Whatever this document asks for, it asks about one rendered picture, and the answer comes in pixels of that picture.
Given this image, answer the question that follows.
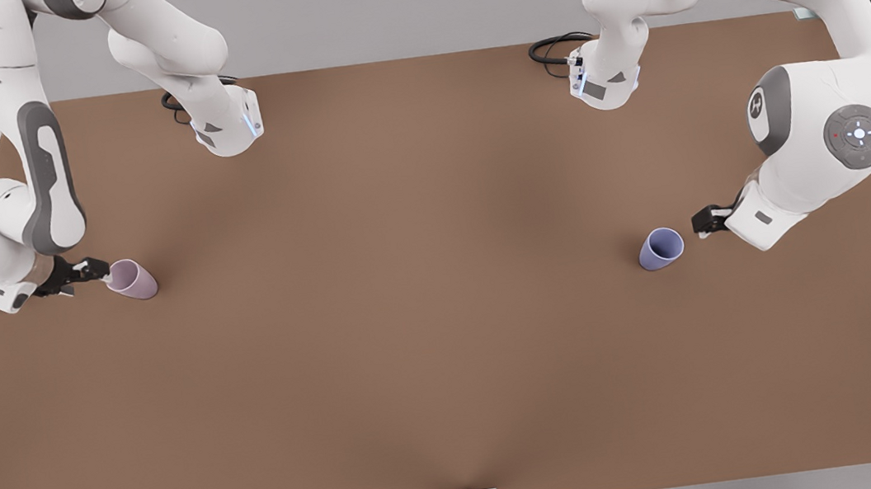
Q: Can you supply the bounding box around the black cable loop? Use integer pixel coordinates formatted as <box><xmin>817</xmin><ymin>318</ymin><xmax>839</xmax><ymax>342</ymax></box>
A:
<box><xmin>159</xmin><ymin>73</ymin><xmax>247</xmax><ymax>129</ymax></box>
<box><xmin>526</xmin><ymin>30</ymin><xmax>602</xmax><ymax>85</ymax></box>

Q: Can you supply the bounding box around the purple cup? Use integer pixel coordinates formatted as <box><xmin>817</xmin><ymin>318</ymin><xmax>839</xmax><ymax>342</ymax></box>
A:
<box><xmin>635</xmin><ymin>225</ymin><xmax>688</xmax><ymax>273</ymax></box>

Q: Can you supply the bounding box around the pink cup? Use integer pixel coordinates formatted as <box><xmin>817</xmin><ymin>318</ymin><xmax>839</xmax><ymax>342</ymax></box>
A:
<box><xmin>104</xmin><ymin>256</ymin><xmax>160</xmax><ymax>305</ymax></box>

